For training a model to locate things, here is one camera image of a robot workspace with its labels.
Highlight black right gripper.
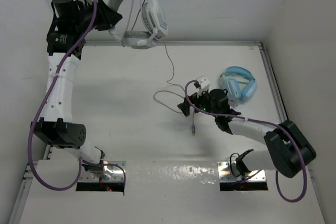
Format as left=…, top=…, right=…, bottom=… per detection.
left=178, top=86, right=219, bottom=118

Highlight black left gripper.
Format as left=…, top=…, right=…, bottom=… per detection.
left=72, top=0, right=120, bottom=36

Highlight grey headphone cable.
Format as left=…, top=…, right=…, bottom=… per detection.
left=122, top=0, right=196, bottom=136

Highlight white grey headphones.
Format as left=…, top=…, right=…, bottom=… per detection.
left=107, top=0, right=168, bottom=49

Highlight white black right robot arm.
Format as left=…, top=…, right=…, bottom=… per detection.
left=177, top=89, right=317, bottom=178

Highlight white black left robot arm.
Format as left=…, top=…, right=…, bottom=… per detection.
left=33, top=0, right=122, bottom=176

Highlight light blue headphones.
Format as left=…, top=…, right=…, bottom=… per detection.
left=219, top=66, right=258, bottom=106

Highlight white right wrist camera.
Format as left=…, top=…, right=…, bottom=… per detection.
left=194, top=76, right=210, bottom=97

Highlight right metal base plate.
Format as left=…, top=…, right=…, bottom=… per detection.
left=217, top=160, right=266, bottom=183

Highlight metal base plate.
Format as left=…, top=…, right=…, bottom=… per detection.
left=217, top=160, right=266, bottom=183
left=79, top=161, right=126, bottom=183

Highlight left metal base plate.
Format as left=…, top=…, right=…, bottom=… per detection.
left=79, top=161, right=126, bottom=183

